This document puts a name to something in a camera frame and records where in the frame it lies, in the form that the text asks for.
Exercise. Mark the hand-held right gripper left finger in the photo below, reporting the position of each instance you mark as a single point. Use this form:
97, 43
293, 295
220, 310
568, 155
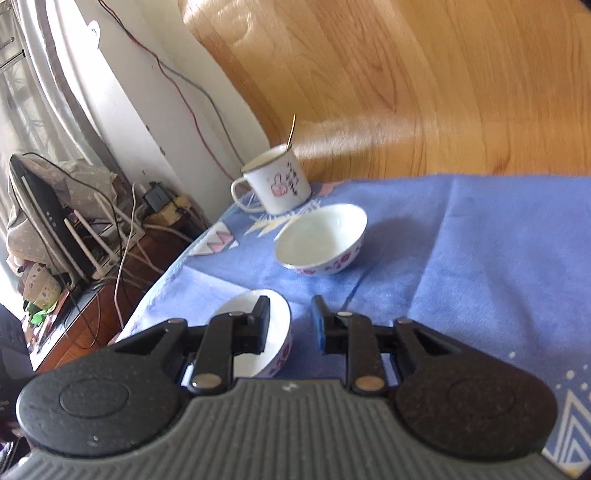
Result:
261, 327

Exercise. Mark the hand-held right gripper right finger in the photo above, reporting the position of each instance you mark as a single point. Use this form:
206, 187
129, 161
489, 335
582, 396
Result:
319, 327

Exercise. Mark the white floral bowl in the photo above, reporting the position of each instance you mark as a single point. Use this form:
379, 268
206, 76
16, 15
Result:
318, 235
235, 304

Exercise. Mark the wooden cabinet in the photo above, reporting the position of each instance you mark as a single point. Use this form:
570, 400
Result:
138, 277

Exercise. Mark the white enamel mug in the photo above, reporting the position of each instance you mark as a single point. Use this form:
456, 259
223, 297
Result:
277, 184

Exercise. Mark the yellowed power strip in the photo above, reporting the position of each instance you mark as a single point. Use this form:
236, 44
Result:
178, 210

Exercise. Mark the blue printed tablecloth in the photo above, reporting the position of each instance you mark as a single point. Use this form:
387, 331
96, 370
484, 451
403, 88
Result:
461, 254

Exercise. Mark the white router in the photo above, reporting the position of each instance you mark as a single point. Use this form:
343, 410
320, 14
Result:
111, 265

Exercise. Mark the black power adapter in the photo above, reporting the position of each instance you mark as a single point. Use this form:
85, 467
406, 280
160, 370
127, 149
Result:
156, 196

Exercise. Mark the metal spoon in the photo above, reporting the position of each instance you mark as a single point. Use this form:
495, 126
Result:
292, 129

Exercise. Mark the green plastic item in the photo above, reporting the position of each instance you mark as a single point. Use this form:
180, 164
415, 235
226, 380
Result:
41, 316

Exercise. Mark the patterned cup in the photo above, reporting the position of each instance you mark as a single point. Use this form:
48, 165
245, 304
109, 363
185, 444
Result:
41, 288

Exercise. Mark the black wifi router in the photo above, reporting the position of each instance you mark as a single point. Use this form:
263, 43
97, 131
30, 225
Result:
83, 175

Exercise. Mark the black flat device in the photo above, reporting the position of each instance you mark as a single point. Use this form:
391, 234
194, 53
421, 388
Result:
46, 207

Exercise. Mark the wood-grain vinyl sheet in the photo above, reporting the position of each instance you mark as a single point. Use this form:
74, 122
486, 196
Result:
392, 69

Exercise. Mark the white curtain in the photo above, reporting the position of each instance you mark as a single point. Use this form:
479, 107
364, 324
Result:
27, 92

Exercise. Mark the white wall hook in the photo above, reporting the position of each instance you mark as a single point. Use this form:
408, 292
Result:
94, 30

